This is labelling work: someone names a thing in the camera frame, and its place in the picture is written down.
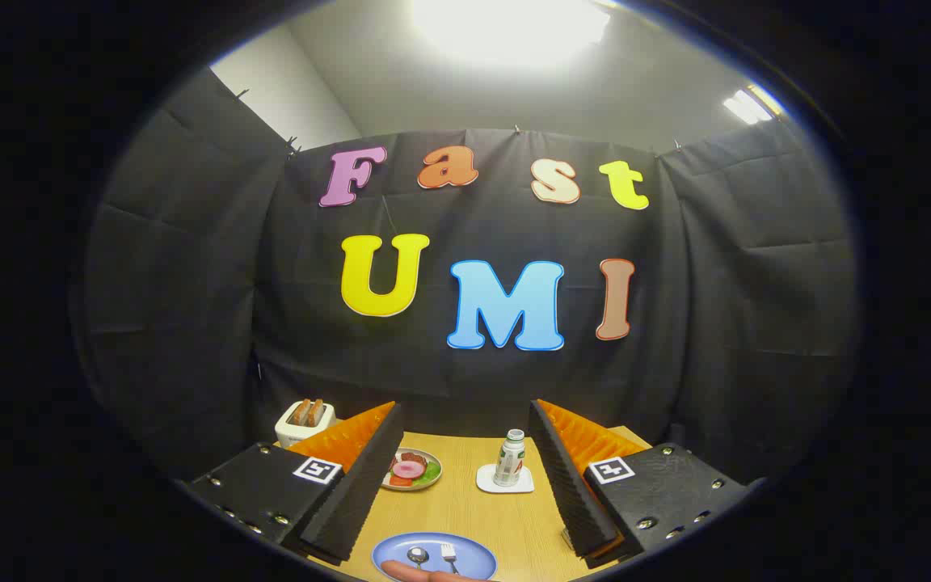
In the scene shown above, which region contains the blue plate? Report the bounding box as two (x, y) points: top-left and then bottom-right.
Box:
(372, 532), (498, 582)

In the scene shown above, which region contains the small ceiling light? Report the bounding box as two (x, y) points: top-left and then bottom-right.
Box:
(722, 83), (786, 126)

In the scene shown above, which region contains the white drink bottle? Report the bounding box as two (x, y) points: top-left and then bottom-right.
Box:
(494, 429), (525, 487)

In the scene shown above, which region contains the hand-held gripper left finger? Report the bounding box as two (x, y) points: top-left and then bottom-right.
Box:
(187, 400), (406, 567)

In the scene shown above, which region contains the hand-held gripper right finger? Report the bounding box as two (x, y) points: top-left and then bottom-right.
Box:
(528, 399), (749, 571)

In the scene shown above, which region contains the white toaster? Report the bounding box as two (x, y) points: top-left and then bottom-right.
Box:
(275, 399), (337, 448)

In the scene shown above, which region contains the white food plate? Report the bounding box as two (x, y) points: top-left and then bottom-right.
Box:
(381, 447), (443, 491)

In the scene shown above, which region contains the large ceiling light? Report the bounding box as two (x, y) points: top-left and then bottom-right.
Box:
(409, 0), (612, 70)

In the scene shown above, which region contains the white coaster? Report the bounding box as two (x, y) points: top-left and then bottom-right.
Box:
(476, 463), (535, 495)

